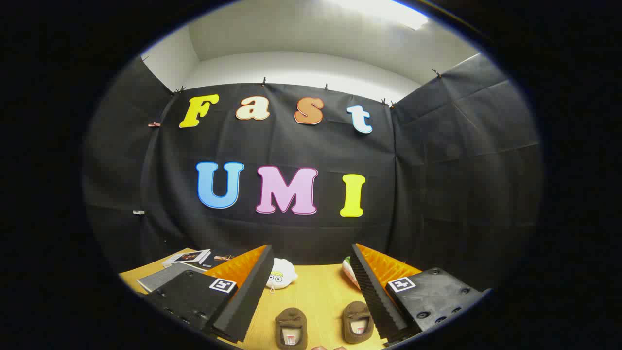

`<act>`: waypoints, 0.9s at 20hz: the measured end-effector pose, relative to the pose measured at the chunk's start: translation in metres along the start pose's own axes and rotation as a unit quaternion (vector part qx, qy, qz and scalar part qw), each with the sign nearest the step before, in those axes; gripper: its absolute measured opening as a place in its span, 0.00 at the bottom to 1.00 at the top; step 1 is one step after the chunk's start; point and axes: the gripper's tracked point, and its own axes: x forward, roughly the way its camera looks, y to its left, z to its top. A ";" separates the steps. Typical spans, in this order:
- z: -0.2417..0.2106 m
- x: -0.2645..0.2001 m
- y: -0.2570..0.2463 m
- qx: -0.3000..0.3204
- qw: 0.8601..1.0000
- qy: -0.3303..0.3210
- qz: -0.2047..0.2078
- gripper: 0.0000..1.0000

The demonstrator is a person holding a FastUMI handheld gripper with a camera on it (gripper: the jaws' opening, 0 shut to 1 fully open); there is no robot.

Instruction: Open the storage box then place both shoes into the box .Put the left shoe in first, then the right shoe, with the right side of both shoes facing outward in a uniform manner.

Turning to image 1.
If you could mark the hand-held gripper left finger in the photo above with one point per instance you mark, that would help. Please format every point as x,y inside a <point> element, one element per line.
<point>248,301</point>

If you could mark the brown fuzzy shoe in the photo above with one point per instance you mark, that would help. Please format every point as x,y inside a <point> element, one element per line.
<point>290,325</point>
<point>357,321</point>

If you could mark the grey fabric storage box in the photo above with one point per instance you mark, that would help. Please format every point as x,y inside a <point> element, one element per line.
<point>163,278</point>

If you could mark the white cartoon face plush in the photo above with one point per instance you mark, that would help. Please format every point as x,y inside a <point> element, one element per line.
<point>282,274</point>

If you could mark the watermelon slice plush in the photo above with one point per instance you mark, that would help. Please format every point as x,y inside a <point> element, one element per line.
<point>349,272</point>

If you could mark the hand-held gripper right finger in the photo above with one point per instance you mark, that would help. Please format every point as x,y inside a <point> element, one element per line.
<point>376,301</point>

